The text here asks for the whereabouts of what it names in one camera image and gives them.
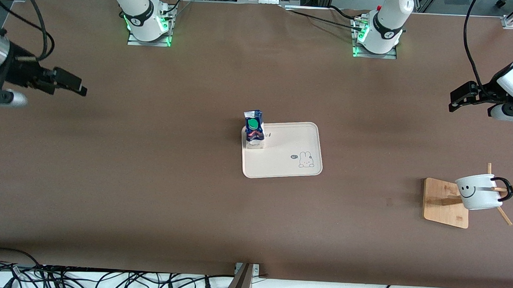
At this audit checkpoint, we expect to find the white smiley mug black handle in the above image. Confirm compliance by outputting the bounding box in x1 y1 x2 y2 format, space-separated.
453 173 513 212

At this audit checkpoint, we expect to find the wooden mug stand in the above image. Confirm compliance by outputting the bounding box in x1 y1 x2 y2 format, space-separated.
422 161 513 230

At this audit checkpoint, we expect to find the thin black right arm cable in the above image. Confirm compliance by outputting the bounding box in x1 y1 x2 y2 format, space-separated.
0 0 57 61

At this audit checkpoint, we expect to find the black looped cable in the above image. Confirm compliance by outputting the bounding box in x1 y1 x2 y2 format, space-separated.
0 248 44 270

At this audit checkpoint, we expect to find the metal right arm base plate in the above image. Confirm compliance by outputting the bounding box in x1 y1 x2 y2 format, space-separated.
127 28 173 47

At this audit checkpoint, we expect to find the short black table cable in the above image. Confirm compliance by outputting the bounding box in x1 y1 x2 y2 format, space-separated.
327 5 360 21

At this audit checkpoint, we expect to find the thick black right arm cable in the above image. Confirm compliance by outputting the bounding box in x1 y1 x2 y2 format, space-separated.
25 0 49 63

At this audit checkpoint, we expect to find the long black table cable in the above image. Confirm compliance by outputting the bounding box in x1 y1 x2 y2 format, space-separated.
282 6 364 32

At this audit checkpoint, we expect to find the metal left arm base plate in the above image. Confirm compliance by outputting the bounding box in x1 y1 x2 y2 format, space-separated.
352 19 399 60

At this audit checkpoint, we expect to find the brown table cover sheet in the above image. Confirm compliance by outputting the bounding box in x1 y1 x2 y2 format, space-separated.
0 0 513 288

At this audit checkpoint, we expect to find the aluminium profile with bracket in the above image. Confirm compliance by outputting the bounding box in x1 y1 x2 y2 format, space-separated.
224 262 261 288

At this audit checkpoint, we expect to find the blue milk carton green cap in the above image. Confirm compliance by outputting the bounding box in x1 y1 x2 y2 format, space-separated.
243 109 267 150

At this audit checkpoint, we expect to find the cream rabbit print tray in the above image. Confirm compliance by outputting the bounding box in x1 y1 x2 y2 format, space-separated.
240 120 325 181

